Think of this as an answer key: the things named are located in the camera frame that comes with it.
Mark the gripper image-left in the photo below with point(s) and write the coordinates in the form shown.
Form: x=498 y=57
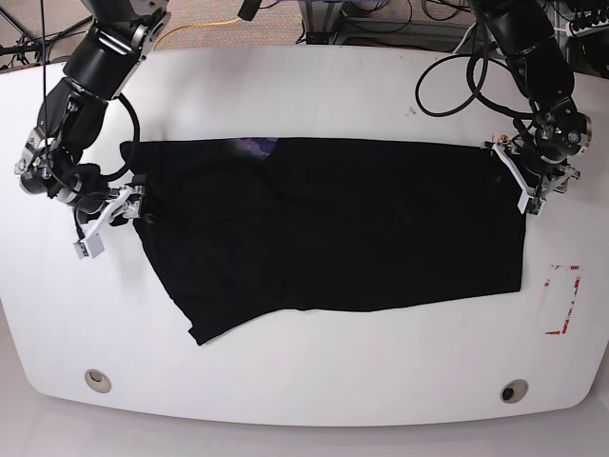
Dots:
x=53 y=166

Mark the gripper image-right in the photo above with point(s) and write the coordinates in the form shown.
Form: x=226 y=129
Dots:
x=541 y=150

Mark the black T-shirt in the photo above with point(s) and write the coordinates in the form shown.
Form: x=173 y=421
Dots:
x=239 y=228

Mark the white power strip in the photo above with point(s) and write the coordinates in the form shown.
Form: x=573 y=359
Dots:
x=588 y=22

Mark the red tape rectangle marking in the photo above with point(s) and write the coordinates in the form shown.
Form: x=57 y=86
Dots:
x=559 y=294

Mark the black tripod legs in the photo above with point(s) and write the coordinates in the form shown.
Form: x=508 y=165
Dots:
x=29 y=50

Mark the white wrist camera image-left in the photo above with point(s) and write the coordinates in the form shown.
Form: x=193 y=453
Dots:
x=91 y=244

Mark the left table cable grommet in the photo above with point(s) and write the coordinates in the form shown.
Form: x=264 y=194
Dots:
x=97 y=381

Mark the table cable grommet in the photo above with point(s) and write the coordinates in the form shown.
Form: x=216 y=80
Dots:
x=514 y=391
x=97 y=381

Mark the right table cable grommet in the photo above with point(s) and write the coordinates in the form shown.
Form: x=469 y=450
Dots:
x=514 y=391

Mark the aluminium frame post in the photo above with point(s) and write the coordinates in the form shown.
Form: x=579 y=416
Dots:
x=319 y=19

